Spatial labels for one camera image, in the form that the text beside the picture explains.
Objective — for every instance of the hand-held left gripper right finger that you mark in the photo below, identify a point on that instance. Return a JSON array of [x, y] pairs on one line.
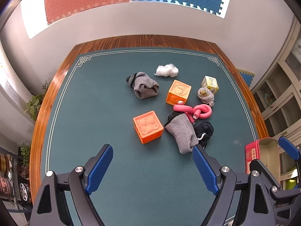
[[204, 169]]

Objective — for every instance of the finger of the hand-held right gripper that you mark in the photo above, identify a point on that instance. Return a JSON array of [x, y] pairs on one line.
[[285, 194], [285, 147]]

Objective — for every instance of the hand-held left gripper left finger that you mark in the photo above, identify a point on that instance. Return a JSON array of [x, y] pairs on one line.
[[98, 169]]

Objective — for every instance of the red tin container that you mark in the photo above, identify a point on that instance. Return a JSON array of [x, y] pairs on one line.
[[252, 153]]

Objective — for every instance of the grey sock black cuff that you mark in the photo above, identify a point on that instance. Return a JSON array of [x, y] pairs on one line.
[[182, 131]]

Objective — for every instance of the bent pink foam curler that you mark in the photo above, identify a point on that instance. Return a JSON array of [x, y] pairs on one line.
[[182, 109]]

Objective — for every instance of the orange bear toy cube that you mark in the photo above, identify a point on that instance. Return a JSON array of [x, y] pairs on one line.
[[148, 127]]

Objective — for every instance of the orange clock toy cube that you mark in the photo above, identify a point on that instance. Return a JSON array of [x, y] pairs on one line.
[[178, 93]]

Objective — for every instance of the grey sock striped dark cuff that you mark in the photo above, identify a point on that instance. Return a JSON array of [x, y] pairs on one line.
[[144, 87]]

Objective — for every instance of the patterned dish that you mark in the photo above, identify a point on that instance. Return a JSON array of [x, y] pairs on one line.
[[268, 98]]

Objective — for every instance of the knotted pink foam curler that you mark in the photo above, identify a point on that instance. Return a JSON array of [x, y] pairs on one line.
[[203, 111]]

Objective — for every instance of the beige glass-door cabinet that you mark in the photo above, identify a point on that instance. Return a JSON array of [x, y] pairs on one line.
[[282, 80]]

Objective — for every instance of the green table mat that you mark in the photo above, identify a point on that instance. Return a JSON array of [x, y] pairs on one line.
[[105, 98]]

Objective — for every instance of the beige patterned sock ball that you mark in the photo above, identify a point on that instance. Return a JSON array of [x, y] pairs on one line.
[[205, 95]]

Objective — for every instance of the potted green plant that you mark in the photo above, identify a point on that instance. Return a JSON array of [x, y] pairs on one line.
[[35, 103], [24, 157]]

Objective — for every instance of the blue foam mat yellow edge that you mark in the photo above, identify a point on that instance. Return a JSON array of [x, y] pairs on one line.
[[246, 76]]

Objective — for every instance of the dark display shelf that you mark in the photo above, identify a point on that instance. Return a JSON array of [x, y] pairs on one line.
[[14, 183]]

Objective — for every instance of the small yellow box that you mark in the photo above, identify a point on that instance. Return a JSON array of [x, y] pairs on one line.
[[210, 82]]

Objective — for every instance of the white plastic wad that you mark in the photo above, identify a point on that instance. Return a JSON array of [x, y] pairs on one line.
[[166, 70]]

